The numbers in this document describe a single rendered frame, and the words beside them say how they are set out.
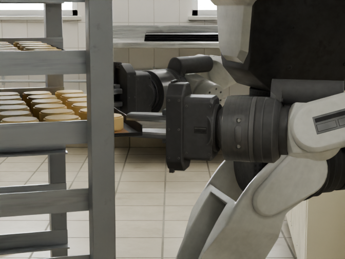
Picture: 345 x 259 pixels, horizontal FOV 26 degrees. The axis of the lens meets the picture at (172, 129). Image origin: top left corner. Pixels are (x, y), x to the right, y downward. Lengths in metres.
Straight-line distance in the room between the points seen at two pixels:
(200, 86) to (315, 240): 1.46
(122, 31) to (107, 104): 4.96
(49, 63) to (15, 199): 0.18
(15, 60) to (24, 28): 5.11
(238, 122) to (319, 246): 1.89
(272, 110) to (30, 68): 0.31
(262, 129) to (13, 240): 0.63
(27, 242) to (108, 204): 0.49
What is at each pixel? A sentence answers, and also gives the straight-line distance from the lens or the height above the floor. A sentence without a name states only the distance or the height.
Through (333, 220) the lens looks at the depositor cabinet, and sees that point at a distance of 2.81.
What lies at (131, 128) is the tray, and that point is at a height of 0.95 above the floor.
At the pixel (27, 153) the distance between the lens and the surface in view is 1.38.
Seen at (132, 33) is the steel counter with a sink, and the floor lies 0.92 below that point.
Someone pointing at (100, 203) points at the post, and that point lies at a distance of 0.96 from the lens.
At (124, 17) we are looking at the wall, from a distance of 5.96.
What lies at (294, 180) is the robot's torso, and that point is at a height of 0.85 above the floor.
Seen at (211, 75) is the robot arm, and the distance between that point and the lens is 1.57.
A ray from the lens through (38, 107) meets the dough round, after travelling 1.13.
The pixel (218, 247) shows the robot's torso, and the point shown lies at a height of 0.74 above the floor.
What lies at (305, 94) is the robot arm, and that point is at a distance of 1.00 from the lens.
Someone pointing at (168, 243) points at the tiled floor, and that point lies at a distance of 3.63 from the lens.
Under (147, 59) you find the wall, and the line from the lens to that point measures 5.97.
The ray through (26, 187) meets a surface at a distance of 1.41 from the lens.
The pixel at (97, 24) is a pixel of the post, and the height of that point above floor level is 1.10.
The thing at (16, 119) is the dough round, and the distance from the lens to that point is 1.01.
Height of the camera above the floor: 1.12
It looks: 9 degrees down
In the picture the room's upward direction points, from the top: straight up
